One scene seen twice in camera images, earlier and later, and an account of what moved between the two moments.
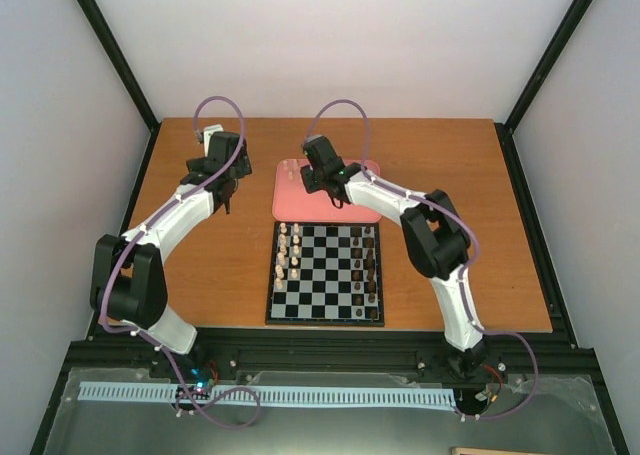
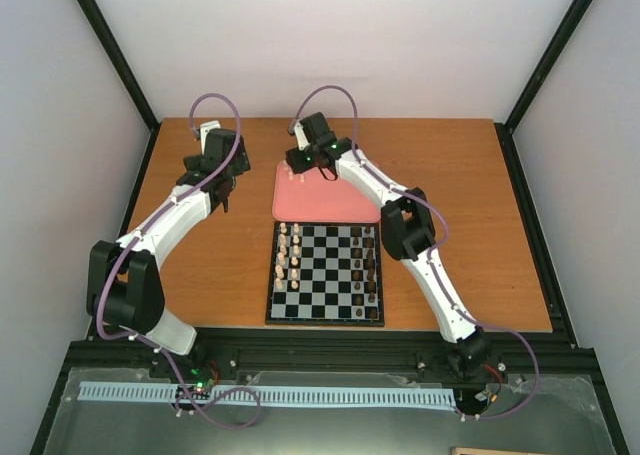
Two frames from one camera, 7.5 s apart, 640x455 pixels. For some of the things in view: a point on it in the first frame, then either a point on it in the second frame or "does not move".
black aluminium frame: x=462 y=355 does not move
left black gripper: x=245 y=167 does not move
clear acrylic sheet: x=559 y=416 does not move
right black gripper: x=308 y=185 → x=295 y=164
